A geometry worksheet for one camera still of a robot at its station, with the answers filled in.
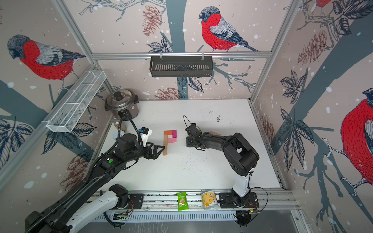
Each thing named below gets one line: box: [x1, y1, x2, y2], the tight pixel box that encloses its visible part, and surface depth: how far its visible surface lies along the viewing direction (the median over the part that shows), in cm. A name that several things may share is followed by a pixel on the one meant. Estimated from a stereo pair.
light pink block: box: [167, 137, 177, 144], surface depth 99 cm
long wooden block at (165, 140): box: [163, 133, 169, 149], surface depth 100 cm
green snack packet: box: [176, 191, 189, 212], surface depth 74 cm
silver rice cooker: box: [104, 88, 140, 120], surface depth 100 cm
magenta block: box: [172, 129, 178, 139], surface depth 102 cm
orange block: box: [163, 130, 173, 135], surface depth 103 cm
